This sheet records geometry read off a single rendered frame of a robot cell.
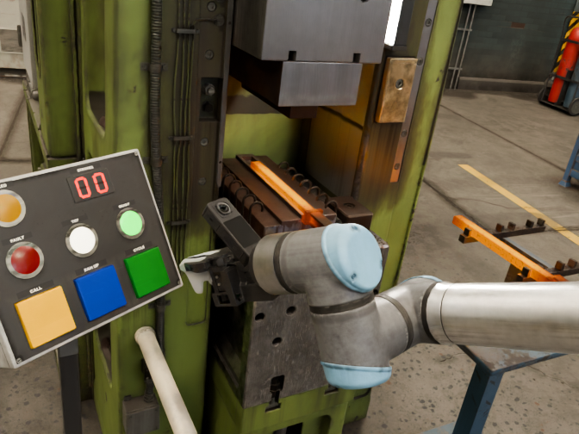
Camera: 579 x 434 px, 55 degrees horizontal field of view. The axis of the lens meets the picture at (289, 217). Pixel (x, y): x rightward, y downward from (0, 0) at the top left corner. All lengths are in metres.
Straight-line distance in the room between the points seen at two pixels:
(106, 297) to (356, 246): 0.48
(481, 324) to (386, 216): 0.98
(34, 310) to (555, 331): 0.73
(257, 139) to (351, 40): 0.62
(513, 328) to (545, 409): 1.91
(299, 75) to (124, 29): 0.36
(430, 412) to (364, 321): 1.67
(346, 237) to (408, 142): 0.97
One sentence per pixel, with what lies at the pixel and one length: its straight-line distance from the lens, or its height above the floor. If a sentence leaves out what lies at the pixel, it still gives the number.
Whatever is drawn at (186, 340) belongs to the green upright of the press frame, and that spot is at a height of 0.57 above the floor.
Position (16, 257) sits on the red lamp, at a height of 1.10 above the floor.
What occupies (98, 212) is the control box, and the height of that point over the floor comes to 1.12.
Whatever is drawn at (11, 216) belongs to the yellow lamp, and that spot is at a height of 1.15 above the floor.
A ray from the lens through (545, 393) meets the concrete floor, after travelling 2.71.
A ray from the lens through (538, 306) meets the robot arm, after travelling 0.72.
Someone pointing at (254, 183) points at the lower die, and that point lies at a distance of 1.51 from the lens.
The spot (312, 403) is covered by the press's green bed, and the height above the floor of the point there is 0.41.
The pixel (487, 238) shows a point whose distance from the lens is 1.55.
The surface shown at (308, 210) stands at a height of 1.01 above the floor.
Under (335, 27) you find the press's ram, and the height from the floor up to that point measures 1.44.
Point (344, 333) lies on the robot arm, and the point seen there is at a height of 1.14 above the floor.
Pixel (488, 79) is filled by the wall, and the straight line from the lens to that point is 9.12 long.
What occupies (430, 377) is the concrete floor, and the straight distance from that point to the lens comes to 2.54.
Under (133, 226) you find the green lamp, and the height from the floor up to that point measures 1.09.
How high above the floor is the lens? 1.57
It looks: 26 degrees down
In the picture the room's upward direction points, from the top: 8 degrees clockwise
